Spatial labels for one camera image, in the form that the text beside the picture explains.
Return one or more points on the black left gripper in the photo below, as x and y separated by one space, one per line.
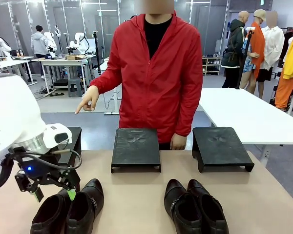
46 170

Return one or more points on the person's left forearm red sleeve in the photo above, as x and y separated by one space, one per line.
188 117

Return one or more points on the person's right forearm red sleeve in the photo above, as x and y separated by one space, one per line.
106 81

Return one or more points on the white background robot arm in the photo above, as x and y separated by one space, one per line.
79 44
0 46
50 44

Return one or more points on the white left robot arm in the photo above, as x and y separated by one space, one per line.
12 109

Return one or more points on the black sloped shoe stand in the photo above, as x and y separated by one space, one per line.
135 148
219 148
74 139

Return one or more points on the white desk behind person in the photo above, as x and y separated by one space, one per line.
115 97

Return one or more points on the person in red jacket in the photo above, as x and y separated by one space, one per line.
156 85

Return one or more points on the person in grey hoodie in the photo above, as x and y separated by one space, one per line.
38 44

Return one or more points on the person's right hand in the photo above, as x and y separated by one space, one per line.
91 97

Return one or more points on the person's left hand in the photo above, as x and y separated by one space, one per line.
178 142

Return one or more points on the grey plastic stool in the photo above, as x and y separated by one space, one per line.
75 88

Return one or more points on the white background desk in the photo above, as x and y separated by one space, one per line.
63 62
14 61

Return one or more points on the flat cardboard box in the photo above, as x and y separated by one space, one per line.
74 57

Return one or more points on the black tripod pole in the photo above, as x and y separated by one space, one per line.
96 53

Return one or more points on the wooden shoe rack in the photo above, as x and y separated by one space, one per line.
212 65

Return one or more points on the large white table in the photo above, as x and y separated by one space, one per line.
246 114

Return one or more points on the mannequin in dark jacket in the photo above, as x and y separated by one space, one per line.
234 46

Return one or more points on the mannequin with orange cloth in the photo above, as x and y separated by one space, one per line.
255 48

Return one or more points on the figure in white shirt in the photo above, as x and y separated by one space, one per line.
273 48

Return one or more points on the mannequin in yellow orange clothes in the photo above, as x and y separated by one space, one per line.
291 63

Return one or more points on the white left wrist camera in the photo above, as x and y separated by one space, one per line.
56 135

